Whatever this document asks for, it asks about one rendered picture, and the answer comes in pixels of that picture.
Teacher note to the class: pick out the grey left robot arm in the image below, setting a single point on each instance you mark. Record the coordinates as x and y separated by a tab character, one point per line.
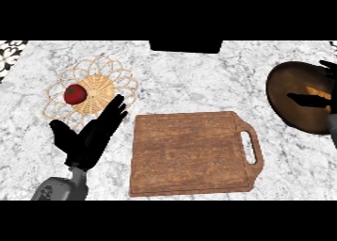
63	186

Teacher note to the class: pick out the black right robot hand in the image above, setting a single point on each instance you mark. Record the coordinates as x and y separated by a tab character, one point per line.
336	94

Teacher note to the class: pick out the brown wooden cutting board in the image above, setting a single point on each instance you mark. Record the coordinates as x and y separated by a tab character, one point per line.
194	153

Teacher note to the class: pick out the red tomato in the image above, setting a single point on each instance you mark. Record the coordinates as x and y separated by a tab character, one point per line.
76	94

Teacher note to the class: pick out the black appliance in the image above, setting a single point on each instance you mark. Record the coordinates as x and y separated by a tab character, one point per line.
185	46

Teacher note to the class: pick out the golden croissant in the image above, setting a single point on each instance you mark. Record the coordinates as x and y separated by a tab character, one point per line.
318	92

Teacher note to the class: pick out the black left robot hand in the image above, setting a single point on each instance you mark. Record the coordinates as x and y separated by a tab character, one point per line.
92	135

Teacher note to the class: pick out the woven wicker placemat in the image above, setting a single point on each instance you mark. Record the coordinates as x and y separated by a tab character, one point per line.
95	91

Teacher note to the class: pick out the dark brown round pan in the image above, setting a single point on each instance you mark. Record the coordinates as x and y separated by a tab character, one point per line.
296	97

